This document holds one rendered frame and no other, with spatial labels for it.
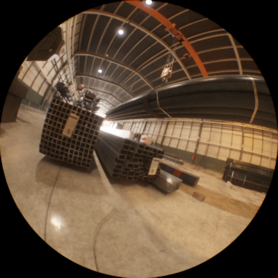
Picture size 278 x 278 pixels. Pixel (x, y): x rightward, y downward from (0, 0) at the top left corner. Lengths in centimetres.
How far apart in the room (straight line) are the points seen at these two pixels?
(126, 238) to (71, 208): 29
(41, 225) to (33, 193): 18
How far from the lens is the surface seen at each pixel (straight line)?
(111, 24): 1047
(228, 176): 415
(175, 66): 1149
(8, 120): 211
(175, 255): 52
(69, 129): 72
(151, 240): 51
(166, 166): 196
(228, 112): 117
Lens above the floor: 41
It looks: 3 degrees up
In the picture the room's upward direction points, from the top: 19 degrees clockwise
